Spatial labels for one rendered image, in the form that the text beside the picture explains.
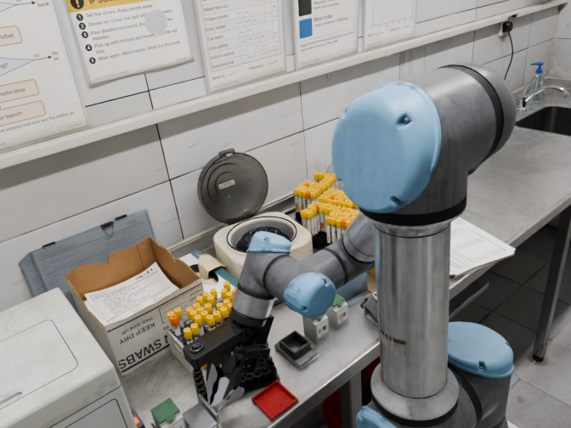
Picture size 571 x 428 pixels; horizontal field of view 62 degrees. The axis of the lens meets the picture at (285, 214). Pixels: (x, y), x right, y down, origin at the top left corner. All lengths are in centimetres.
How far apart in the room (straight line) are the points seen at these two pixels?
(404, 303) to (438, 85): 24
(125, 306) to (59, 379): 53
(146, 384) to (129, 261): 37
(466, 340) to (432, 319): 21
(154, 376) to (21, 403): 44
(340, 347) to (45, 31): 96
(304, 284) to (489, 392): 31
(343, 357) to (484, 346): 40
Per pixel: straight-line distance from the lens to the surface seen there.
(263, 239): 85
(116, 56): 130
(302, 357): 109
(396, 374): 65
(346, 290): 122
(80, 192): 133
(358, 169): 48
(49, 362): 81
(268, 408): 103
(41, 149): 124
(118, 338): 112
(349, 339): 115
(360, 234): 78
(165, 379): 114
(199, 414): 100
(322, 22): 166
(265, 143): 157
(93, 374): 76
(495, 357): 77
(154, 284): 133
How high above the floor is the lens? 166
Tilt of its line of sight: 28 degrees down
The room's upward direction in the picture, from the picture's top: 6 degrees counter-clockwise
